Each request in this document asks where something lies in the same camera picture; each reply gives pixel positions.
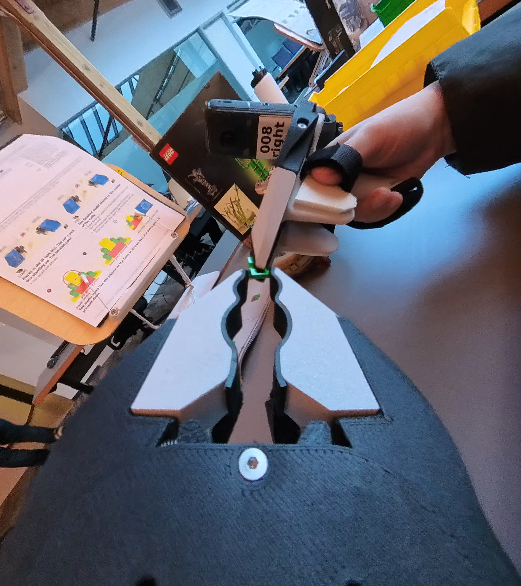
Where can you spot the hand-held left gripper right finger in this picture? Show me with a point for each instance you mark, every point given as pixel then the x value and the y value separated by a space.
pixel 324 361

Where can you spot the wooden beam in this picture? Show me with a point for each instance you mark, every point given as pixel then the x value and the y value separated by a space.
pixel 82 68

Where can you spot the white instruction sheet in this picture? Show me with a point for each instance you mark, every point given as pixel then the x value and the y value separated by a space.
pixel 59 206

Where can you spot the black toy set box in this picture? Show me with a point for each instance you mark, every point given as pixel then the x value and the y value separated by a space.
pixel 187 137

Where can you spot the person's right forearm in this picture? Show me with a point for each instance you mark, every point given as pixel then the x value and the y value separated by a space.
pixel 494 91

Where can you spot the small green toy brick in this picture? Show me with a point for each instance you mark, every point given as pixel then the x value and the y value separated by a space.
pixel 258 270

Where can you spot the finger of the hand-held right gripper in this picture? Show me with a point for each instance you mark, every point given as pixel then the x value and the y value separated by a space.
pixel 274 215

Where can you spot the white paper roll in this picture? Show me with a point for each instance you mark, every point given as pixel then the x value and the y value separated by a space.
pixel 269 89

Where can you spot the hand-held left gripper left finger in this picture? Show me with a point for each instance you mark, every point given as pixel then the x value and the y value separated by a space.
pixel 187 361

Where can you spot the grey desk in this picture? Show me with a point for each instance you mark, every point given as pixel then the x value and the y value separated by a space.
pixel 425 320

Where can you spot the tan toy pot base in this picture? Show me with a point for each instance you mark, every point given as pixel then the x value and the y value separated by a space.
pixel 297 265

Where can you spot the person's right hand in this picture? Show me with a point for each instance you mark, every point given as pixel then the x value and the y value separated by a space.
pixel 393 142

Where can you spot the yellow plastic bin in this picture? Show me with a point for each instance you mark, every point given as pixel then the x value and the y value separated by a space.
pixel 402 59

